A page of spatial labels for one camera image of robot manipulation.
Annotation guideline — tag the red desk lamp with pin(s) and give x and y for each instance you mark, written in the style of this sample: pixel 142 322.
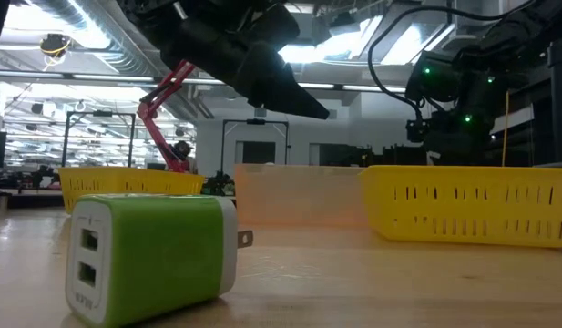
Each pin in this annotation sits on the red desk lamp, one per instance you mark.
pixel 146 111

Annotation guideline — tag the orange translucent plastic bin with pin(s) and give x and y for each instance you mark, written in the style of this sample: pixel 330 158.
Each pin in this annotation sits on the orange translucent plastic bin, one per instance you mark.
pixel 299 196

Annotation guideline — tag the yellow slotted plastic basket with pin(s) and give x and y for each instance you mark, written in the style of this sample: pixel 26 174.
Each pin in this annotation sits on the yellow slotted plastic basket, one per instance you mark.
pixel 467 205
pixel 125 182

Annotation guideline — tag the grey wall vent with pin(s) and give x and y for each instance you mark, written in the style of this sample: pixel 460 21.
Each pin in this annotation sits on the grey wall vent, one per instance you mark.
pixel 260 113

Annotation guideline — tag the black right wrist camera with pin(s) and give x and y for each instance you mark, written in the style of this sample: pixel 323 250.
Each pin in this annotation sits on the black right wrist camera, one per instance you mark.
pixel 417 130

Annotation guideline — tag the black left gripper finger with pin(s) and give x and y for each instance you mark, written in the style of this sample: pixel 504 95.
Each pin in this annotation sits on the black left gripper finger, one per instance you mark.
pixel 280 86

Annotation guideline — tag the person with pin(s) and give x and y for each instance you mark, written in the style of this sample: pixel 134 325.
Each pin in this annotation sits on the person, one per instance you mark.
pixel 182 150

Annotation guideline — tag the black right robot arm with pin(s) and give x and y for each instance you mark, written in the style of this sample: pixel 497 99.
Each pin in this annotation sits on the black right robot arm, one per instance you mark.
pixel 503 50

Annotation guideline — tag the green white USB wall charger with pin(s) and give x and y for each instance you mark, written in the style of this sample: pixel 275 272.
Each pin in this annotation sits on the green white USB wall charger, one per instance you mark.
pixel 162 259

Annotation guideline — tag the long LED light bar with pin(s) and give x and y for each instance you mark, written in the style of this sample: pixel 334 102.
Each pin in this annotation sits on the long LED light bar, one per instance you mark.
pixel 103 77

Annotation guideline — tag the black metal rig frame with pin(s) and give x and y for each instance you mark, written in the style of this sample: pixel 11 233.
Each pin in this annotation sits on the black metal rig frame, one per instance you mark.
pixel 103 113
pixel 255 121

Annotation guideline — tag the black ceiling device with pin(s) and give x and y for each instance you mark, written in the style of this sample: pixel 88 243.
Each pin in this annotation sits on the black ceiling device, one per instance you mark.
pixel 55 44

